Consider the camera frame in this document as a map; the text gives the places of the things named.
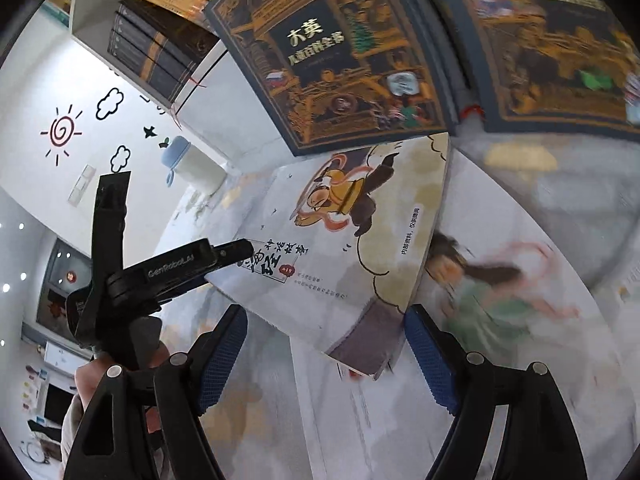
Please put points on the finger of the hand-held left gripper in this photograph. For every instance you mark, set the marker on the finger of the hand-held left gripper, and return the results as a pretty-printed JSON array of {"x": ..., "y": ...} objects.
[{"x": 235, "y": 252}]

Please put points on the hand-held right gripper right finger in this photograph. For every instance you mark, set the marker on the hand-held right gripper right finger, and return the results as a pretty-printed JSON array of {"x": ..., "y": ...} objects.
[{"x": 430, "y": 360}]

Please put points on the white bottle with blue lid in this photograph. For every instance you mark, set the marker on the white bottle with blue lid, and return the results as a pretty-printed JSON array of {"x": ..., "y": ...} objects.
[{"x": 197, "y": 167}]

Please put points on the dark ornate encyclopedia book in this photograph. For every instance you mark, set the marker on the dark ornate encyclopedia book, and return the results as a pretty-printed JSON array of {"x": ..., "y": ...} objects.
[
  {"x": 550, "y": 45},
  {"x": 325, "y": 50}
]

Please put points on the row of dark hardcover volumes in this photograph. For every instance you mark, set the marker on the row of dark hardcover volumes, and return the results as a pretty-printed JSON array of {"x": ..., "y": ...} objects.
[{"x": 155, "y": 50}]

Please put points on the person's left forearm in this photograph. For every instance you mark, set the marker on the person's left forearm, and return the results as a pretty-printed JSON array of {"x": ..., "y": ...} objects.
[{"x": 70, "y": 430}]

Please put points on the white book with girl picture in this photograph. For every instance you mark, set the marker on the white book with girl picture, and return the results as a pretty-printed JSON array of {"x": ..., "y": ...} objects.
[{"x": 490, "y": 310}]

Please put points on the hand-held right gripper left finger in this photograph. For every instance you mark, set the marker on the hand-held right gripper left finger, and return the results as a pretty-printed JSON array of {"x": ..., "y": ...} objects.
[{"x": 222, "y": 360}]

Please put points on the person's left hand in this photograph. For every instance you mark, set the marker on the person's left hand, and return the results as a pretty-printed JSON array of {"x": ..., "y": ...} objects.
[{"x": 90, "y": 380}]

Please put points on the thick white cartoon book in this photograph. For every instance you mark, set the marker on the thick white cartoon book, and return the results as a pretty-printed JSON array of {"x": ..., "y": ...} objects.
[{"x": 350, "y": 240}]

